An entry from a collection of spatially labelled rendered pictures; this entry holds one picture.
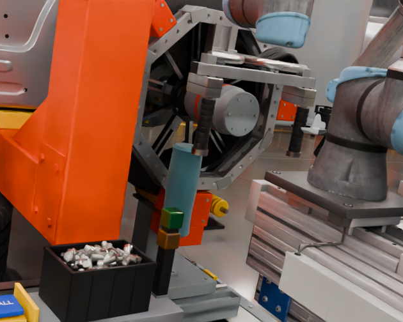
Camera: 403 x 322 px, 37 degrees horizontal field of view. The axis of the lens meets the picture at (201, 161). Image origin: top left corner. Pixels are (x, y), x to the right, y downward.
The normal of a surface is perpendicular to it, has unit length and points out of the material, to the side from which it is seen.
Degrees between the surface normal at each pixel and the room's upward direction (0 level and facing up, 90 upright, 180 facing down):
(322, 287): 90
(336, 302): 90
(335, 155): 73
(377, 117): 96
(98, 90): 90
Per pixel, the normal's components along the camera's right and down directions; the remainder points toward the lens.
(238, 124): 0.57, 0.28
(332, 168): -0.58, -0.24
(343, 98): -0.92, -0.12
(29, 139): -0.81, -0.01
